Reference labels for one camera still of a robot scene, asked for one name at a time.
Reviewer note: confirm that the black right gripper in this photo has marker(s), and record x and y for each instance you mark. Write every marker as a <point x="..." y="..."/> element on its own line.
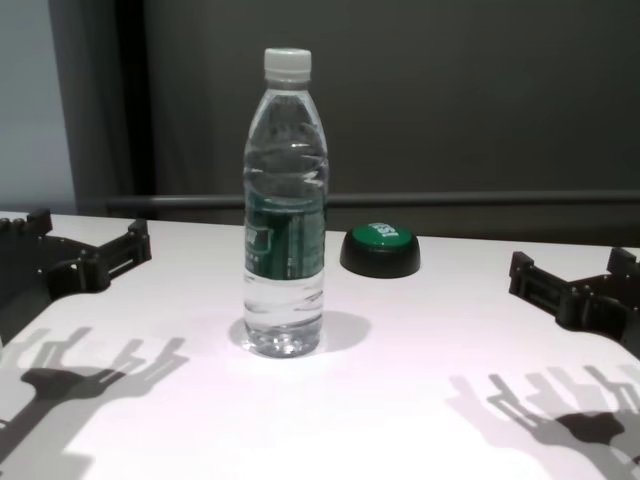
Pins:
<point x="615" y="305"/>

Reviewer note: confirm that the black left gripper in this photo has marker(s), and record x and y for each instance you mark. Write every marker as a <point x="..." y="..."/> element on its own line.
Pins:
<point x="30" y="270"/>

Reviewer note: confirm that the clear water bottle green label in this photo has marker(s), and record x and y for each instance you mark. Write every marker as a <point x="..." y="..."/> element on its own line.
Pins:
<point x="285" y="250"/>

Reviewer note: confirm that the green push button black base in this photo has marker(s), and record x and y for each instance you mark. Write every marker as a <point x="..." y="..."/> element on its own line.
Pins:
<point x="380" y="252"/>

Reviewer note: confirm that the dark horizontal wall rail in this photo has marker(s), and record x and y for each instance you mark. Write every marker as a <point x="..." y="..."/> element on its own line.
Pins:
<point x="450" y="199"/>

